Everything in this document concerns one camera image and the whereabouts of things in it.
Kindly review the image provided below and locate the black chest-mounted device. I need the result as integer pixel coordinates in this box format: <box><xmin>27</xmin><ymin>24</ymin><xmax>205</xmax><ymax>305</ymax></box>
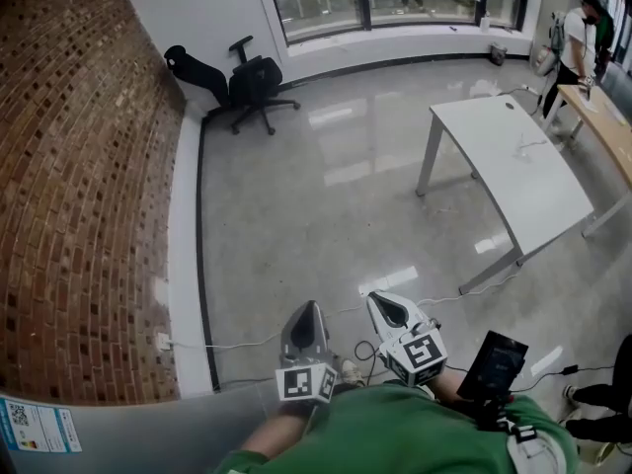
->
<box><xmin>456</xmin><ymin>330</ymin><xmax>530</xmax><ymax>434</ymax></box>

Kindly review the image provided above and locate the person's right forearm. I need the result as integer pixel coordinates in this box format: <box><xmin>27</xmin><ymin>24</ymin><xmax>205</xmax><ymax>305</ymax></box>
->
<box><xmin>423</xmin><ymin>365</ymin><xmax>478</xmax><ymax>407</ymax></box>

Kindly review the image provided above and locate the white rectangular table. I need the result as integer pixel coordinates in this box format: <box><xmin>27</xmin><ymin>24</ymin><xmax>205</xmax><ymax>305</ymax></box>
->
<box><xmin>414</xmin><ymin>94</ymin><xmax>596</xmax><ymax>295</ymax></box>

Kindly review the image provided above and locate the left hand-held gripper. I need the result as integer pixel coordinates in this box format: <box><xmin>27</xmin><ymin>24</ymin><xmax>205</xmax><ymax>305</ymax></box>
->
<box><xmin>275</xmin><ymin>299</ymin><xmax>340</xmax><ymax>405</ymax></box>

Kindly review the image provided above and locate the person's left shoe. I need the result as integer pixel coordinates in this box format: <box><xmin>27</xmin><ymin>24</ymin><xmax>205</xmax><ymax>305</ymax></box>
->
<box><xmin>339</xmin><ymin>357</ymin><xmax>367</xmax><ymax>388</ymax></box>

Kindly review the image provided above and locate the wooden rectangular table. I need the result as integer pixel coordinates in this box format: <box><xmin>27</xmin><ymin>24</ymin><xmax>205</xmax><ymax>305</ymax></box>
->
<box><xmin>556</xmin><ymin>84</ymin><xmax>632</xmax><ymax>239</ymax></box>

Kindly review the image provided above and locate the black office chair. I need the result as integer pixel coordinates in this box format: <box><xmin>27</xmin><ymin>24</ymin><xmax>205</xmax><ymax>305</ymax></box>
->
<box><xmin>163</xmin><ymin>35</ymin><xmax>302</xmax><ymax>137</ymax></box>

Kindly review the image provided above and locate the black framed window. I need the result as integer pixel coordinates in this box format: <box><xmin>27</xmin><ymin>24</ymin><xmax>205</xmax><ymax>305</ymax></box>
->
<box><xmin>264</xmin><ymin>0</ymin><xmax>534</xmax><ymax>46</ymax></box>

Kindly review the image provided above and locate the white harness strap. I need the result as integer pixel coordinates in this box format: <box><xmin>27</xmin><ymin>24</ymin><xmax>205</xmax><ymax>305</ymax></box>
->
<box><xmin>506</xmin><ymin>425</ymin><xmax>569</xmax><ymax>474</ymax></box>

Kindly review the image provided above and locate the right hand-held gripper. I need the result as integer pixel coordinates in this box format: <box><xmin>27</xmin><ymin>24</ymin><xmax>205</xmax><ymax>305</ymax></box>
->
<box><xmin>366</xmin><ymin>290</ymin><xmax>449</xmax><ymax>388</ymax></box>

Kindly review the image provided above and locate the label sticker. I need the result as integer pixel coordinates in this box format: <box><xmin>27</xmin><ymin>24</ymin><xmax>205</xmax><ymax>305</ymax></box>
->
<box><xmin>0</xmin><ymin>396</ymin><xmax>84</xmax><ymax>456</ymax></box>

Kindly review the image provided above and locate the person's left forearm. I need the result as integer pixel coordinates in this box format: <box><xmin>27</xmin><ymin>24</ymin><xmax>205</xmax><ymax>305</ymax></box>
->
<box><xmin>236</xmin><ymin>400</ymin><xmax>320</xmax><ymax>461</ymax></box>

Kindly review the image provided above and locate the person's green shirt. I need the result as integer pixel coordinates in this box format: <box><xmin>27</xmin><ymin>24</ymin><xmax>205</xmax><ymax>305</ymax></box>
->
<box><xmin>211</xmin><ymin>381</ymin><xmax>580</xmax><ymax>474</ymax></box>

